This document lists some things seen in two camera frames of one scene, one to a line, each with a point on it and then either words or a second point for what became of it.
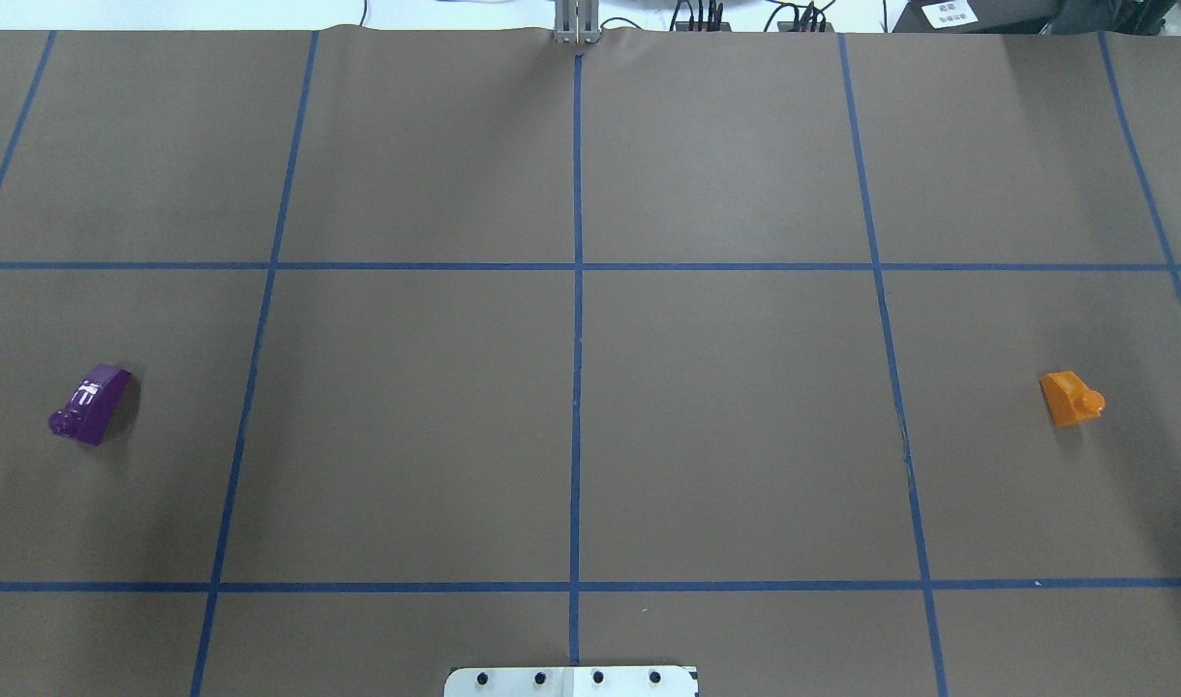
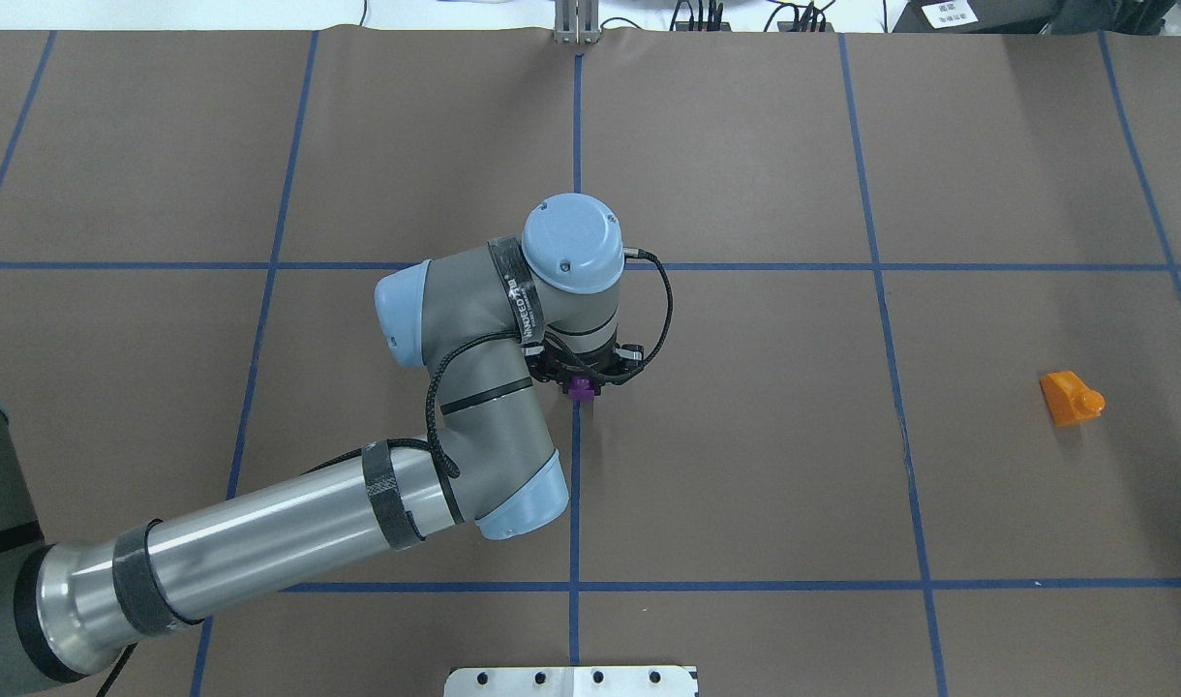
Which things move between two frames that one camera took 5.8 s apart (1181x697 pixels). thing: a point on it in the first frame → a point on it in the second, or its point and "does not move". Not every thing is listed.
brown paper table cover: x=311 y=362 does not move
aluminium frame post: x=577 y=21 does not move
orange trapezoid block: x=1071 y=402 does not move
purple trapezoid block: x=93 y=404 → x=581 y=389
